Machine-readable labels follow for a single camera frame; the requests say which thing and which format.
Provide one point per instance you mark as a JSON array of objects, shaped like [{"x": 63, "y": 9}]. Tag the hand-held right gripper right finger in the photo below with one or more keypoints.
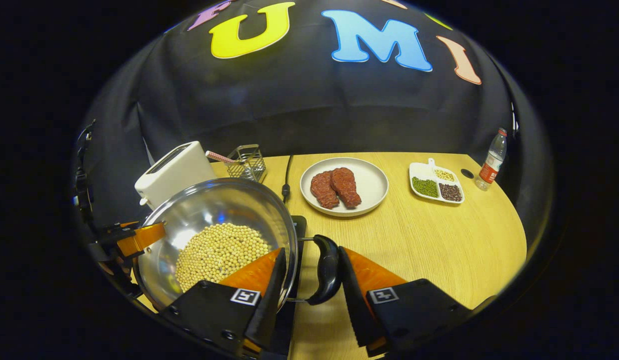
[{"x": 352, "y": 295}]

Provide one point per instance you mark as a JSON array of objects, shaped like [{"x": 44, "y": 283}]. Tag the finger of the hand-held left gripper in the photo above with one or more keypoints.
[{"x": 144, "y": 237}]

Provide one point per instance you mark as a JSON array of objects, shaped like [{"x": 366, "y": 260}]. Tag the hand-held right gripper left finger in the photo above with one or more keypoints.
[{"x": 274, "y": 300}]

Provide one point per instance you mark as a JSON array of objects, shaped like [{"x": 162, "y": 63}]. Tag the pile of soybeans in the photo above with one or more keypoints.
[{"x": 214, "y": 255}]

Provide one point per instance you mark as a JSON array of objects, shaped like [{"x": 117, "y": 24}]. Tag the black induction cooktop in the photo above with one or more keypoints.
[{"x": 300, "y": 227}]

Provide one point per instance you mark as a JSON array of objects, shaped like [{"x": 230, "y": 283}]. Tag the stainless steel pot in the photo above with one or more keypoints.
[{"x": 229, "y": 200}]

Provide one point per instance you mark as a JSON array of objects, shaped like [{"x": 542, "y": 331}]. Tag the white toaster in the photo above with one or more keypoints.
[{"x": 177, "y": 175}]

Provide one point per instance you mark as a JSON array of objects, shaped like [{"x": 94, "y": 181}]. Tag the pink striped straw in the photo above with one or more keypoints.
[{"x": 219, "y": 157}]

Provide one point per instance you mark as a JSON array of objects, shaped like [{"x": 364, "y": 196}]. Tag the round white plate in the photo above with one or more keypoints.
[{"x": 374, "y": 182}]

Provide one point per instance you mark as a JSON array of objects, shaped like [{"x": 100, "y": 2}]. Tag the pile of green beans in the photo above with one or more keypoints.
[{"x": 425, "y": 187}]

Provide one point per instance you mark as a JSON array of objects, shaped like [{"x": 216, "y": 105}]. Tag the white divided dish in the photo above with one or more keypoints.
[{"x": 419, "y": 170}]

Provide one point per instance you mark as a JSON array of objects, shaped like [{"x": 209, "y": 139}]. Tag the pile of dark red beans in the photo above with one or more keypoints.
[{"x": 450, "y": 192}]

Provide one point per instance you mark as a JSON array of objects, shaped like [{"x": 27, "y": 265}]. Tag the small pile of yellow beans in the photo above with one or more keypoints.
[{"x": 444, "y": 175}]

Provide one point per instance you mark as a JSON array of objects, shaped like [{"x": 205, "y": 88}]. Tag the black round table grommet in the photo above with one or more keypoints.
[{"x": 467, "y": 173}]

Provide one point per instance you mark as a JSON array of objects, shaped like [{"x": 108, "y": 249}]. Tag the clear bottle red label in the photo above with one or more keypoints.
[{"x": 491, "y": 165}]

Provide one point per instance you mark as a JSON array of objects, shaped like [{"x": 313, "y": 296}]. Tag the black backdrop cloth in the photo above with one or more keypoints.
[{"x": 289, "y": 100}]

